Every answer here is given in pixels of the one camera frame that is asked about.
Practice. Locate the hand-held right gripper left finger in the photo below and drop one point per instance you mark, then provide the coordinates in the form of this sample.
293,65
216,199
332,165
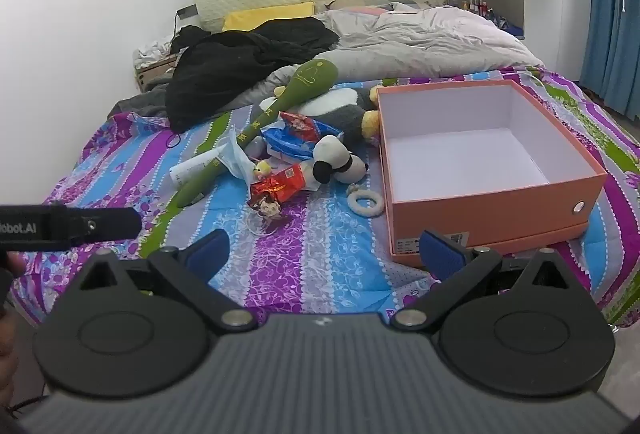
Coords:
212,249

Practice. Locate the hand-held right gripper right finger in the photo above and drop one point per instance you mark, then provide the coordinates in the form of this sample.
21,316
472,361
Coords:
440,256

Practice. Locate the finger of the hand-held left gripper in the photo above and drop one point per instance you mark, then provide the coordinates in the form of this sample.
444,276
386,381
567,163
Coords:
107,225

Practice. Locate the orange cardboard box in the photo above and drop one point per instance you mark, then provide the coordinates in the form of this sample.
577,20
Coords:
475,219

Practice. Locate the blue and red packet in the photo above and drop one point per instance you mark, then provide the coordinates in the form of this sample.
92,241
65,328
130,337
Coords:
285,141

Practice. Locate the person's left hand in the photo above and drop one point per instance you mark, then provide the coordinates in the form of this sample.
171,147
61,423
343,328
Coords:
11,265

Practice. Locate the white tube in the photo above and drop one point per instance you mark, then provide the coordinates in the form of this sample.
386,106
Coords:
187,171

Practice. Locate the small doll figure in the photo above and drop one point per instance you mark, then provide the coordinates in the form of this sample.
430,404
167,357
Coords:
262,169

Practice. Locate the colourful striped bed sheet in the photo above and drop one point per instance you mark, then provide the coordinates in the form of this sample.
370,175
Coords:
310,254

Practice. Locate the dark grey cloth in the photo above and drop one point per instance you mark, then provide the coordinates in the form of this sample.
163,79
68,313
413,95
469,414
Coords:
140,103

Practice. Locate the black and white plush dog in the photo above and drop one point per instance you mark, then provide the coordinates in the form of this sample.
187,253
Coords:
332,151

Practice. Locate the brown cardboard box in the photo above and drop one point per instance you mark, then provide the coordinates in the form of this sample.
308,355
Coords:
152,73

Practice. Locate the grey penguin plush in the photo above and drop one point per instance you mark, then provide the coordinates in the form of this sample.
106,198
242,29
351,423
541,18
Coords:
340,113

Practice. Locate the white cloth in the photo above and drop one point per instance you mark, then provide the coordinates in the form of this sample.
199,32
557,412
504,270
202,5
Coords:
150,51

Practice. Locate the black clothing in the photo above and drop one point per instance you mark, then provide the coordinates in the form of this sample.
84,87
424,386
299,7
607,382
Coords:
225,68

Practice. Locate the grey duvet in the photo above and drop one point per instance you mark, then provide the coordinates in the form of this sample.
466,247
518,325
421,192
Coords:
425,43

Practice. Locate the black charger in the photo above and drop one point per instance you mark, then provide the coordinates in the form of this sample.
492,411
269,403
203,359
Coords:
186,10

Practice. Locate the yellow pillow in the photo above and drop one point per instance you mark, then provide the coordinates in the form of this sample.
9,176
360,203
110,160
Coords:
265,16

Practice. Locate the blue bag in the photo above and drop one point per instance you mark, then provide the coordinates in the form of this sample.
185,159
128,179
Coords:
510,26

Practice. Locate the row of small bottles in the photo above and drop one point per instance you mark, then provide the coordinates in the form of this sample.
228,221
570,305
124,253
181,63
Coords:
475,7

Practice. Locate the pink pillow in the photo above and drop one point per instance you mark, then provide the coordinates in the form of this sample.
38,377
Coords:
360,9

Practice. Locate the blue curtain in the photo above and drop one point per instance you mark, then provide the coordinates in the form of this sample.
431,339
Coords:
612,38

